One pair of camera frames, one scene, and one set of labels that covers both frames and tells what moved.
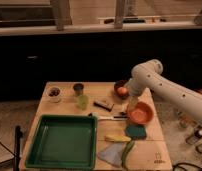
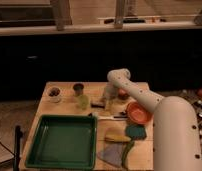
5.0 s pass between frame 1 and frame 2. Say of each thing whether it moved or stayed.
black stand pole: stayed
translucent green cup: stayed
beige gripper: moved
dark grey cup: stayed
